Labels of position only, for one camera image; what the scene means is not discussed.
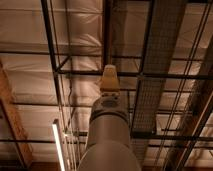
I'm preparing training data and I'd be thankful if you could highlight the white fluorescent tube light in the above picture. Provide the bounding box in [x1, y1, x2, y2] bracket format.
[52, 119, 66, 171]

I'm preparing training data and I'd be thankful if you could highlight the metal cable tray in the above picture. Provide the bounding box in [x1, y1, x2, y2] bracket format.
[131, 0, 187, 164]

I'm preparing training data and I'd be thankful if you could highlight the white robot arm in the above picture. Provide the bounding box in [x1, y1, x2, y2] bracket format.
[77, 64, 141, 171]

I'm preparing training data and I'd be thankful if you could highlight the wooden beam left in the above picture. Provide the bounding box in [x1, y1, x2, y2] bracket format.
[0, 61, 33, 168]

